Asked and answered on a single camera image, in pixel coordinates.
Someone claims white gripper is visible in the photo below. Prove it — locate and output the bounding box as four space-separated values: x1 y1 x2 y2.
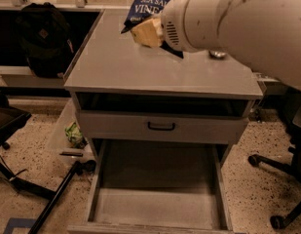
131 0 222 53

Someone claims blue chip bag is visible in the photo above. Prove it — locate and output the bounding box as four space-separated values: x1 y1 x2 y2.
121 0 183 58

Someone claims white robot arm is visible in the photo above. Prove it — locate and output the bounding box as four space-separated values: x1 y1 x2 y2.
132 0 301 91

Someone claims grey drawer cabinet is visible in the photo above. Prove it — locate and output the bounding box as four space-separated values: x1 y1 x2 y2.
63 9 264 234

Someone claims closed grey top drawer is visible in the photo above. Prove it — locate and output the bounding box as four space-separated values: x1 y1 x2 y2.
76 110 248 144

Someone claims green chip bag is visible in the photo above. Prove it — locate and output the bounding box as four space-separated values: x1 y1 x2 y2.
64 122 87 149

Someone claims open grey middle drawer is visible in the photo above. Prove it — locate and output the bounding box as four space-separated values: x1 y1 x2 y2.
67 140 234 234

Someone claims red soda can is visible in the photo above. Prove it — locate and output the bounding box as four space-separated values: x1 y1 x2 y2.
208 51 226 59

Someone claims black backpack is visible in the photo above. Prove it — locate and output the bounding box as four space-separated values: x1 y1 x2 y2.
15 3 77 78

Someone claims clear plastic bin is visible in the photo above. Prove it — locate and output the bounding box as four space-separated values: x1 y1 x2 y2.
47 99 94 165

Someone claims black office chair base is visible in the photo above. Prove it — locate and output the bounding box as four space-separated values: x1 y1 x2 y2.
247 91 301 230

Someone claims black stand left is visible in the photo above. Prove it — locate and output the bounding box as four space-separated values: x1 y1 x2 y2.
0 97 91 234

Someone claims black drawer handle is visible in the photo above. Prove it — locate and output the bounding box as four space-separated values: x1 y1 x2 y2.
147 122 176 132

